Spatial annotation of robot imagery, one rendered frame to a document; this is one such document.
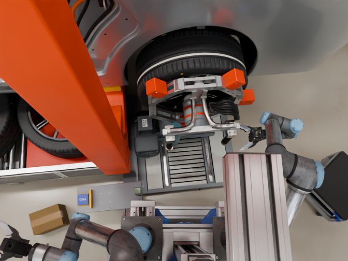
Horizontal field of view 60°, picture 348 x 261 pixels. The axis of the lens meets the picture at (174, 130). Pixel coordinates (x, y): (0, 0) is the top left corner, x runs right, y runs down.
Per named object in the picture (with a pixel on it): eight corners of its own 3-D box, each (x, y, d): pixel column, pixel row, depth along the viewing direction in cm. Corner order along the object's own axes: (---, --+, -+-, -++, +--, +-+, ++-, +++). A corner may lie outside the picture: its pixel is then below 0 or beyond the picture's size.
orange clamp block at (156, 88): (166, 81, 158) (154, 76, 152) (168, 95, 156) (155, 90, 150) (157, 86, 163) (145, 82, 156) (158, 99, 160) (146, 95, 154)
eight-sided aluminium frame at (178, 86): (228, 110, 208) (250, 72, 156) (229, 119, 206) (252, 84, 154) (149, 116, 204) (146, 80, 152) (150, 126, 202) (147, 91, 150)
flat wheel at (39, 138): (100, 68, 247) (94, 52, 224) (128, 139, 230) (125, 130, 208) (20, 95, 237) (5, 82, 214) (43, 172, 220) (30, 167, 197)
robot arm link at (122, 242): (132, 231, 96) (67, 208, 131) (121, 267, 92) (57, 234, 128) (158, 237, 103) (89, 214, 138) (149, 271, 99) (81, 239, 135)
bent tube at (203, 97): (230, 95, 167) (234, 87, 157) (235, 128, 162) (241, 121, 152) (199, 98, 166) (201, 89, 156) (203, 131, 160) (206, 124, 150)
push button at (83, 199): (88, 193, 199) (88, 193, 196) (89, 204, 196) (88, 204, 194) (78, 194, 198) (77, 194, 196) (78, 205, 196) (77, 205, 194)
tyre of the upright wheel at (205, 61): (116, 44, 164) (155, 90, 225) (119, 84, 157) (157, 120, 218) (238, 13, 149) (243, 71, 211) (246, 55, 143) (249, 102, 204)
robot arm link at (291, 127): (283, 126, 160) (275, 132, 171) (303, 133, 160) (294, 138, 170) (286, 113, 162) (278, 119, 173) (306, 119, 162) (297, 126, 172)
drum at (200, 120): (203, 100, 187) (206, 91, 174) (207, 133, 181) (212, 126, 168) (180, 102, 186) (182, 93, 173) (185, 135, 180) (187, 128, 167)
